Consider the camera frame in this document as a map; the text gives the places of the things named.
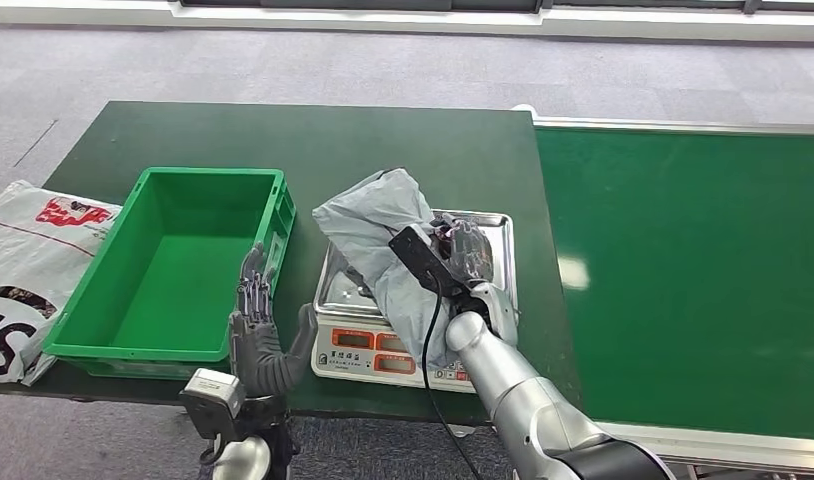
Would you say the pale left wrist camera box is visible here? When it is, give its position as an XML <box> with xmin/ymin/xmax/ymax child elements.
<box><xmin>179</xmin><ymin>368</ymin><xmax>247</xmax><ymax>444</ymax></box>

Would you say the white electronic scale steel tray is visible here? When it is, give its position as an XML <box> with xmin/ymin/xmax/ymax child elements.
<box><xmin>310</xmin><ymin>208</ymin><xmax>520</xmax><ymax>395</ymax></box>

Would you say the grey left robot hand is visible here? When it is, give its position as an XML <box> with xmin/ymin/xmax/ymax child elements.
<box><xmin>229</xmin><ymin>243</ymin><xmax>320</xmax><ymax>400</ymax></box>

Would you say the white window sill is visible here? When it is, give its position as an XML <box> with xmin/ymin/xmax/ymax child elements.
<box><xmin>0</xmin><ymin>0</ymin><xmax>814</xmax><ymax>44</ymax></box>

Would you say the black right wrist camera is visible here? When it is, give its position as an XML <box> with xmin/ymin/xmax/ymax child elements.
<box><xmin>388</xmin><ymin>223</ymin><xmax>465</xmax><ymax>298</ymax></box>

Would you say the white plastic bag red print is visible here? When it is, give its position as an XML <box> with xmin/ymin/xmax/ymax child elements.
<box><xmin>0</xmin><ymin>180</ymin><xmax>123</xmax><ymax>387</ymax></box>

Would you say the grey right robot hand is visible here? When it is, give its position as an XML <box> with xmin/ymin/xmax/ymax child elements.
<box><xmin>433</xmin><ymin>211</ymin><xmax>498</xmax><ymax>293</ymax></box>

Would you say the grey plastic mailer package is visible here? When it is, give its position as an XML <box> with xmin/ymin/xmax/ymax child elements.
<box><xmin>312</xmin><ymin>167</ymin><xmax>488</xmax><ymax>372</ymax></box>

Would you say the green conveyor belt aluminium frame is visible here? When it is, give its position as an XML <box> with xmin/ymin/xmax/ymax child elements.
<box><xmin>512</xmin><ymin>104</ymin><xmax>814</xmax><ymax>475</ymax></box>

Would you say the black camera cable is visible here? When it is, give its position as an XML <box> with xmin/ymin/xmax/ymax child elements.
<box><xmin>420</xmin><ymin>274</ymin><xmax>484</xmax><ymax>480</ymax></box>

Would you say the green plastic crate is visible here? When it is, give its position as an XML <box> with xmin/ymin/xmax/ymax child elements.
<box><xmin>42</xmin><ymin>166</ymin><xmax>297</xmax><ymax>380</ymax></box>

